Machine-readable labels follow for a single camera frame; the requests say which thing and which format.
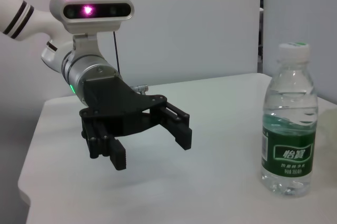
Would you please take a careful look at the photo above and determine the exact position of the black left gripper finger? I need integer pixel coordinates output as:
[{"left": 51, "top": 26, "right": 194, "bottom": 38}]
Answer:
[
  {"left": 81, "top": 117, "right": 129, "bottom": 171},
  {"left": 142, "top": 101, "right": 193, "bottom": 152}
]

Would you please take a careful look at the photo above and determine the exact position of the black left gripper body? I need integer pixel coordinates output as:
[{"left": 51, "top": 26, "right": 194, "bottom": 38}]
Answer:
[{"left": 79, "top": 76, "right": 168, "bottom": 141}]

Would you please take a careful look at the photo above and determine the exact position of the clear water bottle green label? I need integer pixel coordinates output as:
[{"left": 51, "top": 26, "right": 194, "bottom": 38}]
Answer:
[{"left": 260, "top": 42, "right": 319, "bottom": 199}]

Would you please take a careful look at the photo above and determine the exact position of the left wrist cable with plug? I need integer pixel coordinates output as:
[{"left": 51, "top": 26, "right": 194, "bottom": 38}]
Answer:
[{"left": 132, "top": 84, "right": 149, "bottom": 96}]

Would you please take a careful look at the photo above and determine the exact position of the thin black hanging cable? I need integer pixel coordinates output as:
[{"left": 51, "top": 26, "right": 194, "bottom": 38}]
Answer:
[{"left": 105, "top": 0, "right": 123, "bottom": 75}]

